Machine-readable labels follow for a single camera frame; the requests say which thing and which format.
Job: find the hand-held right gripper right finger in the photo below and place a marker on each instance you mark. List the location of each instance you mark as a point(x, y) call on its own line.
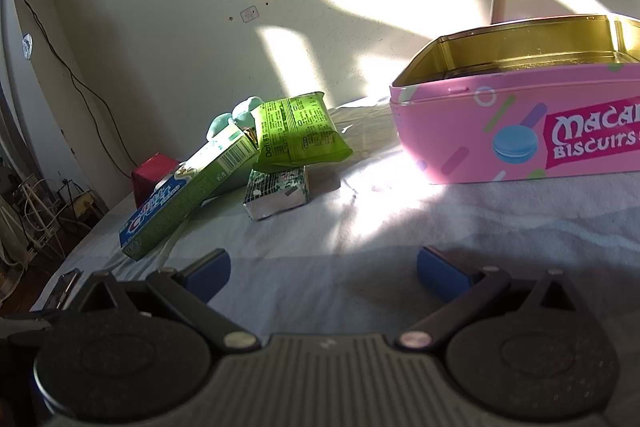
point(440, 272)

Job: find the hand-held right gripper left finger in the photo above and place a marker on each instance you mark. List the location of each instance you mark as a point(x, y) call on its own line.
point(210, 272)

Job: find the green toothpaste box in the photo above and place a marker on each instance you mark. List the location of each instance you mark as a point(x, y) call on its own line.
point(185, 197)

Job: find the small green patterned packet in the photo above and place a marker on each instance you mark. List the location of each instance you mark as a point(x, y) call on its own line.
point(275, 194)

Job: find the magenta shiny pouch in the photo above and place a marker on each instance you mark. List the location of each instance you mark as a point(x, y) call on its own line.
point(152, 174)

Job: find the pink biscuit tin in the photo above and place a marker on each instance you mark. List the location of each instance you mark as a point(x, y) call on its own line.
point(465, 132)

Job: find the green snack packet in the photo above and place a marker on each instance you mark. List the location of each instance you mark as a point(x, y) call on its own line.
point(300, 132)

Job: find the yellow power strip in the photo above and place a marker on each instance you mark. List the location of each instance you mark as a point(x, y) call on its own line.
point(82, 204)

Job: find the dark flat object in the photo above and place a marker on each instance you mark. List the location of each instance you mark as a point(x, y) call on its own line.
point(62, 288)

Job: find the teal plush toy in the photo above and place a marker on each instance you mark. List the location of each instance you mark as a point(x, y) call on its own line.
point(245, 114)

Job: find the white square wall sticker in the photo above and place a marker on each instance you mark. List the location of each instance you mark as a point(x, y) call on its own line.
point(249, 13)

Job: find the silver round wall patch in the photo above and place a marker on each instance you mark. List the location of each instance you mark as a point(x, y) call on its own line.
point(26, 45)

